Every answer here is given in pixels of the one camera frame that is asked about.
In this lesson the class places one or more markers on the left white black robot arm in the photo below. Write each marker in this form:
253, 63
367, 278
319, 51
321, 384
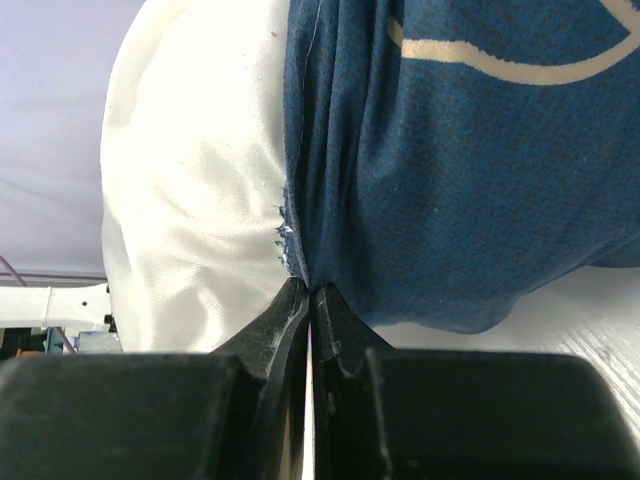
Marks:
81, 308

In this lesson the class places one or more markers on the white pillow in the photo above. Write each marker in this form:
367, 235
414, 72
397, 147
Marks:
192, 172

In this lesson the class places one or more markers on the dark blue embroidered pillowcase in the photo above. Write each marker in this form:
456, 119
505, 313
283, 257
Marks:
445, 158

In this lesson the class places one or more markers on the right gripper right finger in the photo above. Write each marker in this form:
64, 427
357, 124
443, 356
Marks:
349, 435

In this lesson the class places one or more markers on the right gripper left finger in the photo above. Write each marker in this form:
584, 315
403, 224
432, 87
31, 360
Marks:
266, 428

